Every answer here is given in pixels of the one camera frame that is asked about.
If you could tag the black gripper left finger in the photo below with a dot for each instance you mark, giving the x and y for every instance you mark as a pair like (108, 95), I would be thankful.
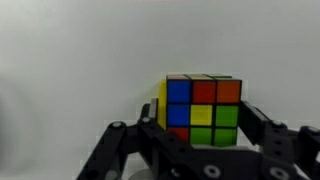
(120, 143)

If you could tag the multicoloured rubik's cube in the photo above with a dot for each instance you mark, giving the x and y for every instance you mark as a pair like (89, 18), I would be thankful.
(203, 113)

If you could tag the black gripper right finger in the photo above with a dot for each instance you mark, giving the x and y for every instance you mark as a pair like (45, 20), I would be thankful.
(273, 136)

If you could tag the yellow block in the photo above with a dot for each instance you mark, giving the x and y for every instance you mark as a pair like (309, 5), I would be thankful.
(162, 106)

